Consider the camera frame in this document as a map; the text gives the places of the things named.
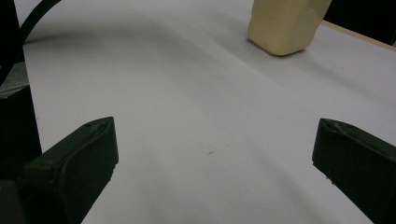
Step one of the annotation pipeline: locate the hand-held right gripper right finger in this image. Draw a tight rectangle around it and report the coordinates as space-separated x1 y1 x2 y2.
311 118 396 224

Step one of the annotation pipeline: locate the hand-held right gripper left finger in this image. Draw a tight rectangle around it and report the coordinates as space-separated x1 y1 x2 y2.
18 116 120 224

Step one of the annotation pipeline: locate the beige square cup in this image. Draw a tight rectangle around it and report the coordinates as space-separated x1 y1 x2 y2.
247 0 333 57

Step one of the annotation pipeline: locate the light wooden table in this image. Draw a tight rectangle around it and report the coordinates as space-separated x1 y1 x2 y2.
320 20 396 53

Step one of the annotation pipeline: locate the white table mat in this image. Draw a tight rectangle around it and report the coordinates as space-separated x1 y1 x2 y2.
13 0 396 224

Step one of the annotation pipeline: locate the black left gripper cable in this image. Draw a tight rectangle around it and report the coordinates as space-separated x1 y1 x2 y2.
18 0 64 45

